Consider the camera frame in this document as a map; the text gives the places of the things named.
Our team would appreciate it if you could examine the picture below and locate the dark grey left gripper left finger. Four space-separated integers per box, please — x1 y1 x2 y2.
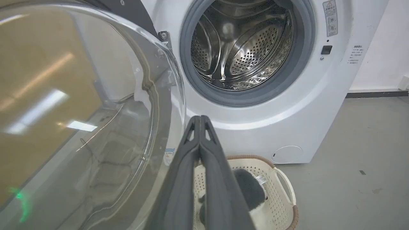
144 116 201 230

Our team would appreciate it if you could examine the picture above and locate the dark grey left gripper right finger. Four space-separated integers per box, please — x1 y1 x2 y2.
199 115 256 230

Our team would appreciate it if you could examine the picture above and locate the transparent round washing machine door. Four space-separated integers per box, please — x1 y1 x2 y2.
0 0 187 230

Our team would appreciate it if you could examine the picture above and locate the white front-load washing machine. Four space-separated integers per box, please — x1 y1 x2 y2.
141 0 391 165

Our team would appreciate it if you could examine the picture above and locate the metal door hinge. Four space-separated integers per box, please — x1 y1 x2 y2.
158 31 173 51

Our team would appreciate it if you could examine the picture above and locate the grey and white garment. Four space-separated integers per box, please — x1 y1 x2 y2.
198 168 267 228

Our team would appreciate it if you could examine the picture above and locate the white perforated laundry basket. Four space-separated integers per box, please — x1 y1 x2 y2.
193 155 299 230

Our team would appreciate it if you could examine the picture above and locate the steel perforated washer drum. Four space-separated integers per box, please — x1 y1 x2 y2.
191 0 294 91

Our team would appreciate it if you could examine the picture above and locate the warning label sticker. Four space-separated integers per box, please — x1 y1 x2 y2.
322 0 338 37

